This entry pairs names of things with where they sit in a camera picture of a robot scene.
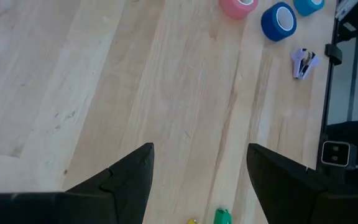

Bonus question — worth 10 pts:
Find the dark blue tape roll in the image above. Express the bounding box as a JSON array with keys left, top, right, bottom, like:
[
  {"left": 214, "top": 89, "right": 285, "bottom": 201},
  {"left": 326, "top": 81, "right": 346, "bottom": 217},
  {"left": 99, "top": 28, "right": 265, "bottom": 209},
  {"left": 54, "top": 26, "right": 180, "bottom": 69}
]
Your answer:
[{"left": 260, "top": 2, "right": 298, "bottom": 42}]

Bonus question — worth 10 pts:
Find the pink tape roll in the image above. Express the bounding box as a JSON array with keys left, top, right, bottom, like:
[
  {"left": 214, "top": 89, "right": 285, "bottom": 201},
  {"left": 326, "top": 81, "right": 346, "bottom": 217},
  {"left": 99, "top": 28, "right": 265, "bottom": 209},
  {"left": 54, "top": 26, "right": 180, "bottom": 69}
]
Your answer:
[{"left": 218, "top": 0, "right": 259, "bottom": 21}]

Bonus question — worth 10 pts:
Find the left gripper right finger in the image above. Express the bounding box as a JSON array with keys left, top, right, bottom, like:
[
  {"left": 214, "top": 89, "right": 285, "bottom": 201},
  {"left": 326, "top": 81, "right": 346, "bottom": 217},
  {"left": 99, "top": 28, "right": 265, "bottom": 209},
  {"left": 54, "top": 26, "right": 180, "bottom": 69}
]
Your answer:
[{"left": 246, "top": 142, "right": 329, "bottom": 224}]

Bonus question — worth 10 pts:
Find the white staple remover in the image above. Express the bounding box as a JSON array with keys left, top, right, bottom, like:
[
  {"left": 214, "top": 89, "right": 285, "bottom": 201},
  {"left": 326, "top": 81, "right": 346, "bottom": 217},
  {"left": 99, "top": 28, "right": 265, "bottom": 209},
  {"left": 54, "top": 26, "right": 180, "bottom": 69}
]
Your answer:
[{"left": 290, "top": 47, "right": 320, "bottom": 80}]

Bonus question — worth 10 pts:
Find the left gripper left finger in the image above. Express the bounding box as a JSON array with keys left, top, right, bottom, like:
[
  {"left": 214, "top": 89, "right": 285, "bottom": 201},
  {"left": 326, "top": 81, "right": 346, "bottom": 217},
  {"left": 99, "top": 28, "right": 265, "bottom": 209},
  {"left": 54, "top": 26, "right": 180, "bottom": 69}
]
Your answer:
[{"left": 63, "top": 142, "right": 155, "bottom": 224}]

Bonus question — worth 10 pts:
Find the black frame clip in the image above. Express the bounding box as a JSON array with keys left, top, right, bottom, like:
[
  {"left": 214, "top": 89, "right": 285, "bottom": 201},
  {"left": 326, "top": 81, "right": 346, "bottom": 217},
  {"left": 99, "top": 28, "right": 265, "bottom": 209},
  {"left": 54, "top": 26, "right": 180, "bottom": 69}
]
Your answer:
[{"left": 324, "top": 43, "right": 344, "bottom": 66}]

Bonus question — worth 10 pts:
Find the small grey camera box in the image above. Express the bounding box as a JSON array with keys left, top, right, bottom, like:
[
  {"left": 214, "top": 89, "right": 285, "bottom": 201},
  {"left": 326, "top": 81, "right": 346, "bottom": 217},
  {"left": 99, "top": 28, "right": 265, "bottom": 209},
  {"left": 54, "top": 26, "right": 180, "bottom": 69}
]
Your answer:
[{"left": 321, "top": 140, "right": 358, "bottom": 169}]

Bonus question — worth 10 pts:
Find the green mini stapler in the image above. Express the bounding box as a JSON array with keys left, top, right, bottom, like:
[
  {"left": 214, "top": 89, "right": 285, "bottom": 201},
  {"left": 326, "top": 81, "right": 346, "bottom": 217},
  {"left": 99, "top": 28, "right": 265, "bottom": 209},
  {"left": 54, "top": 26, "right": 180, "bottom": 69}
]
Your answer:
[{"left": 213, "top": 207, "right": 232, "bottom": 224}]

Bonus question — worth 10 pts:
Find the light blue tape roll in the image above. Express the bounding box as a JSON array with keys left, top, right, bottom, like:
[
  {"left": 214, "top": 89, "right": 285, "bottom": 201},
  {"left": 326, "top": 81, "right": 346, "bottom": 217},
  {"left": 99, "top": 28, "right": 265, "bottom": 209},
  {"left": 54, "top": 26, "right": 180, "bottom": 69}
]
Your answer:
[{"left": 293, "top": 0, "right": 326, "bottom": 17}]

